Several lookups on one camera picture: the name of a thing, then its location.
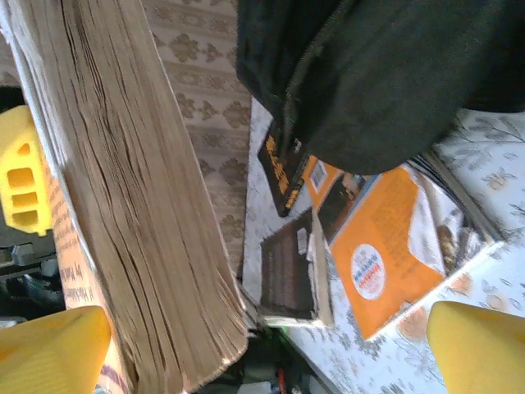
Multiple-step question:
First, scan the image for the dark brown paperback book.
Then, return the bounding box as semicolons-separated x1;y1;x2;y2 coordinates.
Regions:
259;207;334;328

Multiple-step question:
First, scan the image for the black book with gold print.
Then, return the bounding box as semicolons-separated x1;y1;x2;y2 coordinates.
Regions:
257;122;313;218

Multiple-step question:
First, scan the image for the thick orange paperback book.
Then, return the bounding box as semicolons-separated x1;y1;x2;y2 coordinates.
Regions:
0;0;252;394

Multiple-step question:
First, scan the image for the black fabric backpack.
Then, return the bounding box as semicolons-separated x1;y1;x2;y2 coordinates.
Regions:
236;0;525;176

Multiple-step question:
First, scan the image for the orange book with round sticker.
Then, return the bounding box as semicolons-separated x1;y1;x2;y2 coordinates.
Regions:
303;153;504;341

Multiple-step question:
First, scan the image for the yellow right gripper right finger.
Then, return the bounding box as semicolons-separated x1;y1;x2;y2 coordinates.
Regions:
426;300;525;394

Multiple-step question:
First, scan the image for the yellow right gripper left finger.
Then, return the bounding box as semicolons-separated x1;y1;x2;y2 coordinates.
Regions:
0;305;112;394

